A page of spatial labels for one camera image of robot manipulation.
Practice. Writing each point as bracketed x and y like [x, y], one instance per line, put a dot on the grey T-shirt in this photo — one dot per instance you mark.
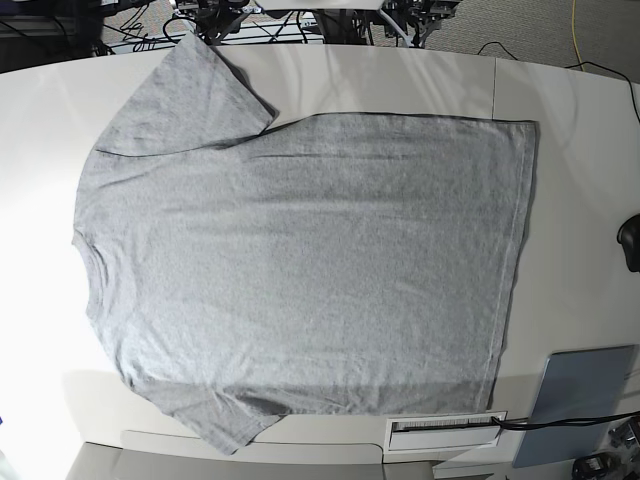
[347, 263]

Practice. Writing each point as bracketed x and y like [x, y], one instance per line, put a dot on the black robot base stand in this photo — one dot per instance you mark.
[365, 23]

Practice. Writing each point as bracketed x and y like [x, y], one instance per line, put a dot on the black device bottom right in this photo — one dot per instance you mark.
[602, 465]

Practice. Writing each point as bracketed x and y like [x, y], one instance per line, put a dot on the black computer mouse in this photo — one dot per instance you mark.
[628, 237]

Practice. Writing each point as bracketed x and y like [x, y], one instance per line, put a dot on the white cable grommet box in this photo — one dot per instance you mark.
[430, 434]

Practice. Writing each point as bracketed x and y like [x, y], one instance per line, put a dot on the grey laptop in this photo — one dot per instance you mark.
[575, 384]

